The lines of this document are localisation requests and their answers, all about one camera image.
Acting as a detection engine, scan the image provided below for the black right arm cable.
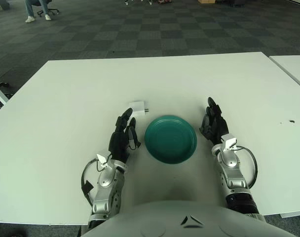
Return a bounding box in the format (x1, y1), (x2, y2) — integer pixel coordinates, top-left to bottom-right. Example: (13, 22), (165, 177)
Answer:
(232, 145), (258, 189)

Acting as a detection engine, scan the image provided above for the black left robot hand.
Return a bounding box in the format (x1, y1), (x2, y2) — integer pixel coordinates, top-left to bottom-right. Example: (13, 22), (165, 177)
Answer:
(108, 108), (142, 164)

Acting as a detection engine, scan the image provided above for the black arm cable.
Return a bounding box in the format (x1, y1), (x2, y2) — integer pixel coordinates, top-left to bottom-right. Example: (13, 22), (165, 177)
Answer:
(232, 145), (258, 189)
(81, 158), (109, 206)

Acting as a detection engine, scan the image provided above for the grey robot torso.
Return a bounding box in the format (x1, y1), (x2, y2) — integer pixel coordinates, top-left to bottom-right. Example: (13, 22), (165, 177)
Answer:
(80, 199), (300, 237)

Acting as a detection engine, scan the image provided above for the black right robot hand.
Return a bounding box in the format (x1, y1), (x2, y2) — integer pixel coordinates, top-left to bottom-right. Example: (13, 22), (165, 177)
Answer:
(198, 96), (230, 145)

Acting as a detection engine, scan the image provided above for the black office chair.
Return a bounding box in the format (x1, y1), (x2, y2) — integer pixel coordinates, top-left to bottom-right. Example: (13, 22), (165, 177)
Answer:
(31, 0), (60, 18)

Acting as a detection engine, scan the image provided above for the teal round plate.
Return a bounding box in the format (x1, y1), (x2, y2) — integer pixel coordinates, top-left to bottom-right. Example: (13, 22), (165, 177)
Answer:
(144, 115), (198, 165)

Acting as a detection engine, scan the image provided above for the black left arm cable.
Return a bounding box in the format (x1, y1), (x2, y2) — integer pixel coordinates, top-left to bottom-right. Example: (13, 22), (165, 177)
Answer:
(81, 158), (109, 206)

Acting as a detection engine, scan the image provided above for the seated person in jeans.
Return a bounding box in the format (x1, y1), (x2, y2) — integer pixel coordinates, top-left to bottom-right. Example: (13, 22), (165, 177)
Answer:
(25, 0), (52, 24)

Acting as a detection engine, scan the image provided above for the white charger plug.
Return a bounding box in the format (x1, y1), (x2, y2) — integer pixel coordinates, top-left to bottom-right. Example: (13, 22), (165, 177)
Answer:
(129, 100), (150, 120)

